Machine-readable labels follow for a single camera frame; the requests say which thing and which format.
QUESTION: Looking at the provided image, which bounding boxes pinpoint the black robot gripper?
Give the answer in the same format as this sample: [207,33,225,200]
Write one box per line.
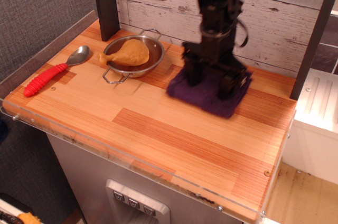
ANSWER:
[183,30,247,99]

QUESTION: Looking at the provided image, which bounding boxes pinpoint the dark purple towel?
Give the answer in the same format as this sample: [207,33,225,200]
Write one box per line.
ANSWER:
[166,68,252,118]

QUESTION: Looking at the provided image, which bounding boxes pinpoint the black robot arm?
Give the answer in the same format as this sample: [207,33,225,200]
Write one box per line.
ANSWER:
[183,0,246,99]

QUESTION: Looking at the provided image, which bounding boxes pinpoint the toy chicken drumstick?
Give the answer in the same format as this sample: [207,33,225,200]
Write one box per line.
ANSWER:
[97,39,149,66]

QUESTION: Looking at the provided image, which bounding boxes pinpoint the clear acrylic table guard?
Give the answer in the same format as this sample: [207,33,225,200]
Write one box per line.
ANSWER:
[4,91,295,223]

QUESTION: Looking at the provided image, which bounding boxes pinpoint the silver toy fridge dispenser panel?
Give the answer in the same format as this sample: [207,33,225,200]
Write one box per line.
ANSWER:
[105,179,171,223]

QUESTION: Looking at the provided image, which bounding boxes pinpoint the yellow object at bottom left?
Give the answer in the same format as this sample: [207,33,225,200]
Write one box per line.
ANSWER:
[17,212,42,224]

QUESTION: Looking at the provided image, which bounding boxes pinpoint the steel pan with handles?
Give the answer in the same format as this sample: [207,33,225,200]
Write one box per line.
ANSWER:
[97,29,165,84]

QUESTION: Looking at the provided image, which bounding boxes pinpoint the dark right wooden post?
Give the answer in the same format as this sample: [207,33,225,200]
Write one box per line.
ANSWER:
[289,0,335,100]

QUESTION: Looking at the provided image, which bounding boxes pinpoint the dark wooden post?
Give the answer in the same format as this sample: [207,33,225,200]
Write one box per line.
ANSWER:
[96,0,120,41]
[289,0,335,100]

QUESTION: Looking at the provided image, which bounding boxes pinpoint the red handled metal spoon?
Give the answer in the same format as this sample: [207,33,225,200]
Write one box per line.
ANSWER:
[24,45,90,97]

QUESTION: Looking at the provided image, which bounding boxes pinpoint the dark left wooden post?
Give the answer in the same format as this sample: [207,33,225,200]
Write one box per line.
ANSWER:
[96,0,120,41]

